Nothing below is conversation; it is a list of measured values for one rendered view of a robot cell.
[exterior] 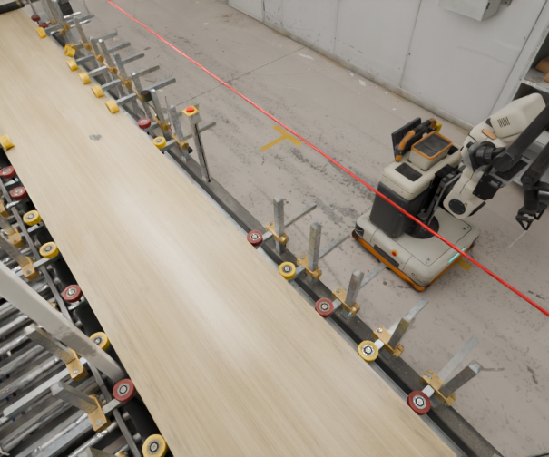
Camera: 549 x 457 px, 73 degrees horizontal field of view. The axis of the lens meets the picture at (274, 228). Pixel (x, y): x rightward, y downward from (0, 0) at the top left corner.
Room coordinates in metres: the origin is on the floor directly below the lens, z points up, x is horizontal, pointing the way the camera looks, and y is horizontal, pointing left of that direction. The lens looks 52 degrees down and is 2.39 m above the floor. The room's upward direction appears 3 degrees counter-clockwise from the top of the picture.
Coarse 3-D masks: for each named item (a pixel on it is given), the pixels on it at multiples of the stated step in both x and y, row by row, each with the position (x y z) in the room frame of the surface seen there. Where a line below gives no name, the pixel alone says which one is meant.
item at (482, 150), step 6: (474, 150) 1.30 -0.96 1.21; (480, 150) 1.29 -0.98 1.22; (486, 150) 1.28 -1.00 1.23; (492, 150) 1.26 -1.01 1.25; (474, 156) 1.28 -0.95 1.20; (480, 156) 1.26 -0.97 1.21; (486, 156) 1.25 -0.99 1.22; (492, 156) 1.24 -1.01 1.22; (474, 162) 1.25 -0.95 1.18; (480, 162) 1.25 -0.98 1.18; (486, 162) 1.24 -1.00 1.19; (492, 162) 1.22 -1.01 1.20; (474, 168) 1.24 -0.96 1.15
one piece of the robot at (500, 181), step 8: (520, 160) 1.39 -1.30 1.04; (528, 160) 1.39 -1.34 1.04; (512, 168) 1.34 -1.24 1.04; (520, 168) 1.34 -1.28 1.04; (480, 176) 1.33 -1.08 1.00; (488, 176) 1.30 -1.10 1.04; (496, 176) 1.29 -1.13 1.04; (504, 176) 1.29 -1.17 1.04; (512, 176) 1.28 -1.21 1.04; (480, 184) 1.31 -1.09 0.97; (488, 184) 1.28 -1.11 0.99; (496, 184) 1.25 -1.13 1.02; (504, 184) 1.24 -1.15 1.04; (480, 192) 1.29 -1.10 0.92; (488, 192) 1.26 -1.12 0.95
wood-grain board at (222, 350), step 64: (0, 64) 3.02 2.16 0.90; (64, 64) 2.95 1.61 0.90; (0, 128) 2.15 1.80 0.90; (64, 128) 2.10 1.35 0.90; (128, 128) 2.06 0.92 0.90; (64, 192) 1.50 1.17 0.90; (128, 192) 1.47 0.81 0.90; (192, 192) 1.44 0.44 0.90; (64, 256) 1.06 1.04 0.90; (128, 256) 1.04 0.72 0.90; (192, 256) 1.01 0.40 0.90; (256, 256) 0.99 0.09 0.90; (128, 320) 0.70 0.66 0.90; (192, 320) 0.68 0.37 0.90; (256, 320) 0.66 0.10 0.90; (320, 320) 0.64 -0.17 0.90; (192, 384) 0.41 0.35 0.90; (256, 384) 0.40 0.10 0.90; (320, 384) 0.38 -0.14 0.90; (384, 384) 0.37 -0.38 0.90; (192, 448) 0.20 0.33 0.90; (256, 448) 0.19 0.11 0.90; (320, 448) 0.17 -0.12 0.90; (384, 448) 0.16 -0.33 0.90; (448, 448) 0.15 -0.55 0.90
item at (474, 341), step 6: (474, 336) 0.56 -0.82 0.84; (468, 342) 0.53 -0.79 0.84; (474, 342) 0.53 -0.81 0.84; (462, 348) 0.51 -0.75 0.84; (468, 348) 0.51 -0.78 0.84; (456, 354) 0.49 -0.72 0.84; (462, 354) 0.49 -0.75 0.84; (450, 360) 0.47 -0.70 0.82; (456, 360) 0.46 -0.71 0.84; (450, 366) 0.44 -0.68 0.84; (444, 372) 0.42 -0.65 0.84; (450, 372) 0.42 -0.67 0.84; (444, 378) 0.40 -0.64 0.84; (426, 390) 0.36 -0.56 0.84; (432, 390) 0.35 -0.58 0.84
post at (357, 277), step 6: (354, 270) 0.76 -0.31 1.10; (360, 270) 0.75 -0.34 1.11; (354, 276) 0.74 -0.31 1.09; (360, 276) 0.73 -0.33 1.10; (354, 282) 0.73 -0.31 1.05; (360, 282) 0.74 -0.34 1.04; (348, 288) 0.75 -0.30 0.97; (354, 288) 0.73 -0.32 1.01; (348, 294) 0.74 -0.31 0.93; (354, 294) 0.73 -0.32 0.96; (348, 300) 0.74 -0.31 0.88; (354, 300) 0.74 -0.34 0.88; (342, 312) 0.75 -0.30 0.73
